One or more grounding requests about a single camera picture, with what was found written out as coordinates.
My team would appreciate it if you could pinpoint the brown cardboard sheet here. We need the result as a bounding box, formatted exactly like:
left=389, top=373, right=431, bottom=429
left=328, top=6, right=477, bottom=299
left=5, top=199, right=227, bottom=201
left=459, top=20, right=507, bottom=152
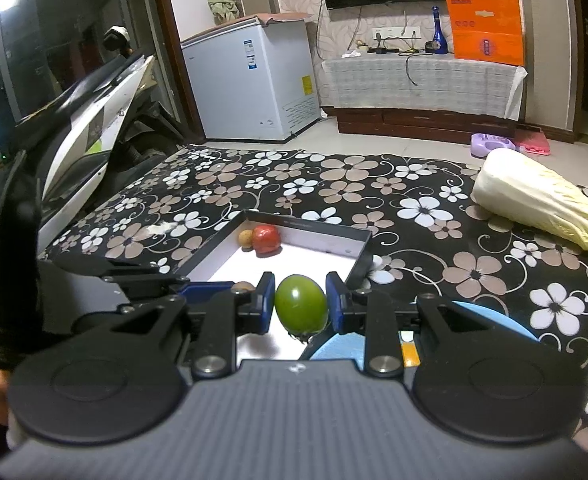
left=261, top=11, right=309, bottom=25

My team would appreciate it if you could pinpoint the purple plastic toy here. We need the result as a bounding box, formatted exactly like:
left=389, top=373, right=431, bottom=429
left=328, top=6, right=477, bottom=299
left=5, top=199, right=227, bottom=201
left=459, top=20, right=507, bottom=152
left=470, top=132, right=517, bottom=153

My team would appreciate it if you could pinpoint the white wall outlet strip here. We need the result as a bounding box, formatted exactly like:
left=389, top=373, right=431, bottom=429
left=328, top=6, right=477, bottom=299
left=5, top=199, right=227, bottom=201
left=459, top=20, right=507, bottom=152
left=372, top=27, right=419, bottom=40

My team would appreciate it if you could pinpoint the white chest freezer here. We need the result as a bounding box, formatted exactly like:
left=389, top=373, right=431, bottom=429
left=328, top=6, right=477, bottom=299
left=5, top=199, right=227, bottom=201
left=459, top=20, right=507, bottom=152
left=180, top=14, right=321, bottom=142

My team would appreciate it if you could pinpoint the red tomato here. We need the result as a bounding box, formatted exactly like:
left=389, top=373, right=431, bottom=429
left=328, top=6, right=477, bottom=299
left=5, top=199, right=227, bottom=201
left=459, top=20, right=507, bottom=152
left=252, top=225, right=281, bottom=255

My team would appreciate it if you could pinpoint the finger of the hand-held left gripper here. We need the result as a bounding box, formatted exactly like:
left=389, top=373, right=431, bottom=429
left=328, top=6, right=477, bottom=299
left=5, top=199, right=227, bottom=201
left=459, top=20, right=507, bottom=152
left=48, top=252, right=257, bottom=311

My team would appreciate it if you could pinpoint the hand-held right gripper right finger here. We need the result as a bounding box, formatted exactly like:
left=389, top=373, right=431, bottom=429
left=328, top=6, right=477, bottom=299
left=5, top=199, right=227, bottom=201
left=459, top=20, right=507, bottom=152
left=326, top=270, right=480, bottom=379

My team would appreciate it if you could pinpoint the white lace cabinet cloth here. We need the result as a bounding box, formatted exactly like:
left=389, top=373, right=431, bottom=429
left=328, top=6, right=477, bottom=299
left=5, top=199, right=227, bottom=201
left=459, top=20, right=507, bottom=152
left=322, top=52, right=528, bottom=121

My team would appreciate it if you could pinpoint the black floral tablecloth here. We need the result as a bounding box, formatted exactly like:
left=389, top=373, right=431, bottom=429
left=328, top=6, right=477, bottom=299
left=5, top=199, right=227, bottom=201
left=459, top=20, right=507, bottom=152
left=38, top=145, right=588, bottom=431

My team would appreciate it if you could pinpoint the light blue plate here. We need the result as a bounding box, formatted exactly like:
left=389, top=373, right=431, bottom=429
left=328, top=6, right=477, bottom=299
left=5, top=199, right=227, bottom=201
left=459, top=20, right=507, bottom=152
left=309, top=299, right=537, bottom=361

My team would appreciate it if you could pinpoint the black box with white inside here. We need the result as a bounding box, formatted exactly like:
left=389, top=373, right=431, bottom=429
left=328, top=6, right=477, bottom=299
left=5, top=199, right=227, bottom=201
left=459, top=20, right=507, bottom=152
left=176, top=208, right=373, bottom=361

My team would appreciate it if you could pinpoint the orange gift box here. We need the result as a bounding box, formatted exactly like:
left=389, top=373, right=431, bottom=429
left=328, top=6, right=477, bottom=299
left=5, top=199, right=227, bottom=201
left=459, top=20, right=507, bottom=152
left=445, top=0, right=526, bottom=67

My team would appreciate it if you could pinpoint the napa cabbage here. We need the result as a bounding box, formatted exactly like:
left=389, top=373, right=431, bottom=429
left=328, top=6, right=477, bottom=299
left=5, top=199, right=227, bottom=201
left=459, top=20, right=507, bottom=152
left=471, top=148, right=588, bottom=252

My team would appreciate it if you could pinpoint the white and black scooter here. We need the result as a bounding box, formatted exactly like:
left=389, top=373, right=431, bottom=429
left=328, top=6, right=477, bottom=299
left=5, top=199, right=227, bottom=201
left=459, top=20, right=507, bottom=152
left=0, top=25, right=189, bottom=246

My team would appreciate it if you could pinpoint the dark wooden low cabinet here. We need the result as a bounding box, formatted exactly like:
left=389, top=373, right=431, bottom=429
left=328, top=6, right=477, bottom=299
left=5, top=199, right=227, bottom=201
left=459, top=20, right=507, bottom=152
left=324, top=105, right=580, bottom=143

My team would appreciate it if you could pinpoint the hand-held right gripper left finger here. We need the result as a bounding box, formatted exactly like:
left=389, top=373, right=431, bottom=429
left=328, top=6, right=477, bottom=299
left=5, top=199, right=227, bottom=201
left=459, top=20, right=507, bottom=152
left=110, top=271, right=276, bottom=381

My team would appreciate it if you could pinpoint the blue glass bottle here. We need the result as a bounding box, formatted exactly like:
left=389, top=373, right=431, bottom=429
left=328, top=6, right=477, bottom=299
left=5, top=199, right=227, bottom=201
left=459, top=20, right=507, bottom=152
left=425, top=6, right=449, bottom=56

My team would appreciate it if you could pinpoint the green tomato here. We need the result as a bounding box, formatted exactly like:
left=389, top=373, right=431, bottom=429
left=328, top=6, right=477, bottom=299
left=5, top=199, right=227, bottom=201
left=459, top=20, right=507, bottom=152
left=275, top=274, right=329, bottom=336

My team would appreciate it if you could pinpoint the pink flat item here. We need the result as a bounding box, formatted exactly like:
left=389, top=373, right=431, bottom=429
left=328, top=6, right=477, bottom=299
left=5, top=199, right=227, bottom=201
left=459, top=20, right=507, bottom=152
left=514, top=127, right=551, bottom=156

